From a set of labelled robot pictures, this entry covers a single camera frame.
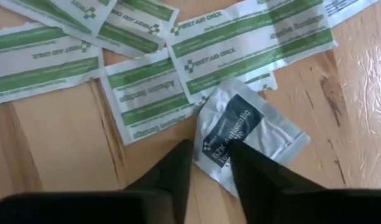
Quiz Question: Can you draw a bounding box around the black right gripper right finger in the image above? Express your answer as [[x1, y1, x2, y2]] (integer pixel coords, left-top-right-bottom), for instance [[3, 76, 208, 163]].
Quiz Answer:
[[227, 139, 328, 224]]

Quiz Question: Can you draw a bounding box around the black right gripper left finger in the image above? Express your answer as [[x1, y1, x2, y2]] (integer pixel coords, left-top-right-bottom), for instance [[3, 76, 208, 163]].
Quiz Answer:
[[123, 139, 195, 224]]

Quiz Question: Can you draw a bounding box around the white antiseptic towelette packet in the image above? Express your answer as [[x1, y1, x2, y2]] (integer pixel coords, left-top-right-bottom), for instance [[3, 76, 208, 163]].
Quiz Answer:
[[192, 76, 312, 197]]

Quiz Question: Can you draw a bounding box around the green striped adhesive bandage packet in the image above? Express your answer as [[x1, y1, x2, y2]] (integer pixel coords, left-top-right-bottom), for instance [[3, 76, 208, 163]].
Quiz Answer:
[[0, 0, 117, 37], [166, 0, 339, 104], [99, 48, 204, 146], [96, 0, 181, 59], [0, 21, 104, 106], [244, 70, 278, 93]]

